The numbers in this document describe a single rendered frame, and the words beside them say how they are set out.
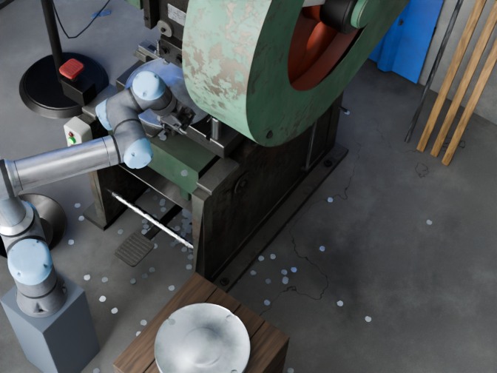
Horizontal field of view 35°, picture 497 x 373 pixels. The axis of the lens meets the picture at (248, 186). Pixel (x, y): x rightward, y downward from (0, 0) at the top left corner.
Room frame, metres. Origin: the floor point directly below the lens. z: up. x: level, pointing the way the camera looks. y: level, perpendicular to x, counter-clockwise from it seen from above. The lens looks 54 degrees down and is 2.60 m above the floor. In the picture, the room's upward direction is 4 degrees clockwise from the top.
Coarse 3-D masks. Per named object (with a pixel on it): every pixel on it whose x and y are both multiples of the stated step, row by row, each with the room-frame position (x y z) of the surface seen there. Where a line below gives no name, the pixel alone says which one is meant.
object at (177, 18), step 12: (168, 0) 1.69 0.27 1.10; (180, 0) 1.66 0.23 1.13; (168, 12) 1.69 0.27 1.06; (180, 12) 1.66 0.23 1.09; (168, 24) 1.68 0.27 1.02; (180, 24) 1.66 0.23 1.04; (168, 36) 1.67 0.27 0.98; (180, 36) 1.66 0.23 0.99; (168, 48) 1.65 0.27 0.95; (180, 48) 1.63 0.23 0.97; (168, 60) 1.65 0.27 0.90; (180, 60) 1.61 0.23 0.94
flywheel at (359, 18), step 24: (312, 0) 1.38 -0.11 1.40; (336, 0) 1.43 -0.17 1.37; (360, 0) 1.43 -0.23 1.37; (312, 24) 1.50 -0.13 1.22; (336, 24) 1.41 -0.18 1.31; (360, 24) 1.42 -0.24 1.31; (312, 48) 1.53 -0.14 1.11; (336, 48) 1.60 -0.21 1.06; (288, 72) 1.43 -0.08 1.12; (312, 72) 1.51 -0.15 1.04
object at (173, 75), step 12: (156, 60) 1.76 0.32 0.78; (156, 72) 1.71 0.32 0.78; (168, 72) 1.71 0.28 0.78; (180, 72) 1.72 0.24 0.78; (168, 84) 1.66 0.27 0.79; (180, 84) 1.66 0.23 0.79; (180, 96) 1.61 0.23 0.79; (192, 108) 1.57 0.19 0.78; (144, 120) 1.51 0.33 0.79; (156, 120) 1.51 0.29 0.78; (192, 120) 1.53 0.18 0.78
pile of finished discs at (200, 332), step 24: (192, 312) 1.09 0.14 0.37; (216, 312) 1.10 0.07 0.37; (168, 336) 1.01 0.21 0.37; (192, 336) 1.01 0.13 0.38; (216, 336) 1.02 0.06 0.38; (240, 336) 1.02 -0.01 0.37; (168, 360) 0.93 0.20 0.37; (192, 360) 0.93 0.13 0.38; (216, 360) 0.94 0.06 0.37; (240, 360) 0.94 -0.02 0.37
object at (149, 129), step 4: (144, 124) 1.50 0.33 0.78; (148, 124) 1.50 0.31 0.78; (144, 128) 1.48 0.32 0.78; (148, 128) 1.48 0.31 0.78; (152, 128) 1.48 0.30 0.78; (156, 128) 1.48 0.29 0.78; (160, 128) 1.49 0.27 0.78; (168, 128) 1.57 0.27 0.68; (148, 132) 1.47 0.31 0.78; (152, 132) 1.47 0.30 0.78; (156, 132) 1.47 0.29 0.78; (168, 132) 1.57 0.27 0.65; (172, 132) 1.57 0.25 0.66; (176, 132) 1.57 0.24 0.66; (148, 136) 1.46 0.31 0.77; (152, 136) 1.45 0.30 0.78
